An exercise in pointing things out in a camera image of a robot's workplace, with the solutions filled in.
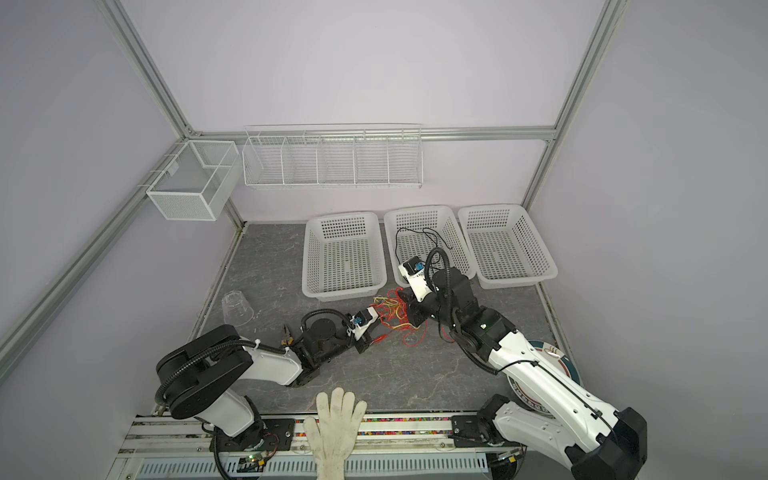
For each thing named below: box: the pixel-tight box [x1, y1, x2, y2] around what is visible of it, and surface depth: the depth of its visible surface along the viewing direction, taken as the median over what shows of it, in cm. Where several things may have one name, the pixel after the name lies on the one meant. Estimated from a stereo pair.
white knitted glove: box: [303, 387, 368, 480], surface depth 76 cm
